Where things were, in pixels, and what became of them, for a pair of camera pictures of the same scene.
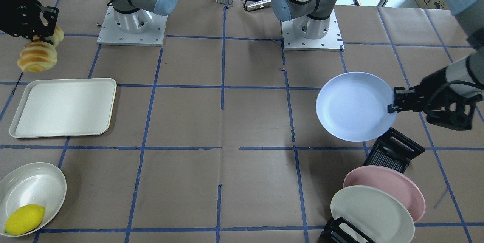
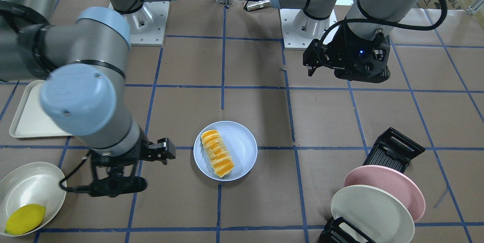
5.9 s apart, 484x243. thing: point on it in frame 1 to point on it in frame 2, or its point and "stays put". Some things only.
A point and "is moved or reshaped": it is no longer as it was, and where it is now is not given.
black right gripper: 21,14 to 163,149
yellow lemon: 25,219 stays put
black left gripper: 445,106 to 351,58
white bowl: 40,184 stays put
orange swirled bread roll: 38,55 is moved or reshaped
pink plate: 391,181 stays put
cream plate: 377,214 stays put
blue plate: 352,106 to 241,145
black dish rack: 393,149 stays put
